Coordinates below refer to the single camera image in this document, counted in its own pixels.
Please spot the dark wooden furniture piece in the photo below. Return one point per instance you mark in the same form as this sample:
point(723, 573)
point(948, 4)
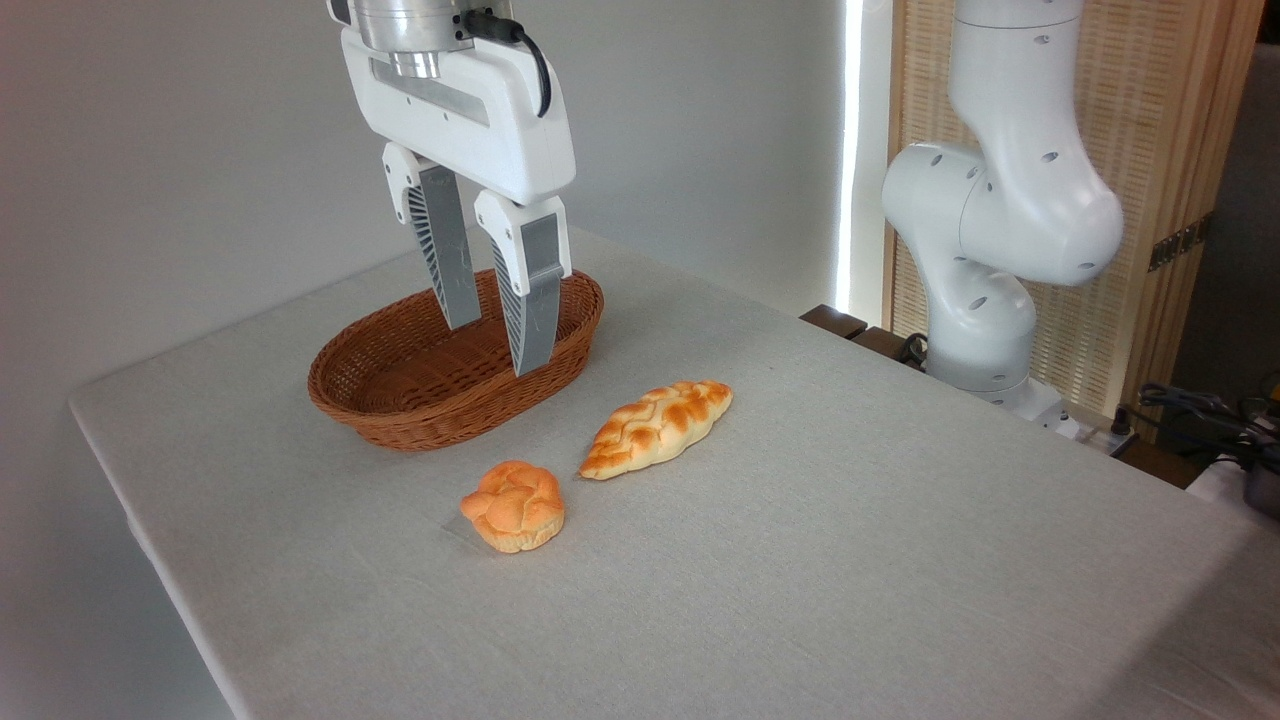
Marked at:
point(835, 322)

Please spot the long braided bread loaf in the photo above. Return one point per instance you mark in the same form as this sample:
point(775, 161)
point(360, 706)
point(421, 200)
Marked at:
point(655, 428)

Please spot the light grey tablecloth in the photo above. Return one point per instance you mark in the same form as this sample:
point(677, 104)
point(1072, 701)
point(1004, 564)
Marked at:
point(800, 560)

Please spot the wooden lattice screen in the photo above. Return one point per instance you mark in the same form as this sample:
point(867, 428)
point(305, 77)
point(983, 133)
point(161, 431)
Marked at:
point(1150, 120)

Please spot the round knotted bread bun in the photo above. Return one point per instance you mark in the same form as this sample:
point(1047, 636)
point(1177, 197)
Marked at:
point(513, 507)

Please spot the brown wicker oval basket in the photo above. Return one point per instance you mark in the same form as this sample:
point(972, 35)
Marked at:
point(400, 390)

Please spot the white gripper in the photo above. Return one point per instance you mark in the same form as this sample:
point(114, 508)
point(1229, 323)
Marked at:
point(470, 120)

